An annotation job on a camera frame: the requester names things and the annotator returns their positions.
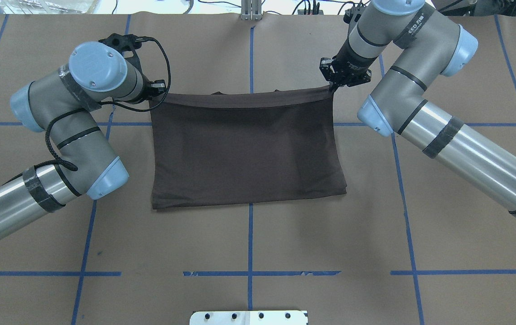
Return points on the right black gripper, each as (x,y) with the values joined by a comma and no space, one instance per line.
(354,64)

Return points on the aluminium frame post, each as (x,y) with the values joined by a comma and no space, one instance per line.
(251,10)

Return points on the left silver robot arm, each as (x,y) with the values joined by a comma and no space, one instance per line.
(106,72)

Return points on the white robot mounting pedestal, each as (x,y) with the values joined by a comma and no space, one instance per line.
(264,317)

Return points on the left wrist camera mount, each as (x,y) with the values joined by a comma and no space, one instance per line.
(125,43)

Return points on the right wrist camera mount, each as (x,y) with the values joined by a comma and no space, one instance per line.
(353,14)

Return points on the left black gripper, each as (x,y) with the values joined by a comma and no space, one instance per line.
(146,91)

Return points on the dark brown t-shirt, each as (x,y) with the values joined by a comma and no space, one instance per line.
(227,149)

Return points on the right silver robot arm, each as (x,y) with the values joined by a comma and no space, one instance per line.
(432,46)

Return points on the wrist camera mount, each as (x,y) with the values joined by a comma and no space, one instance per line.
(125,43)
(353,14)

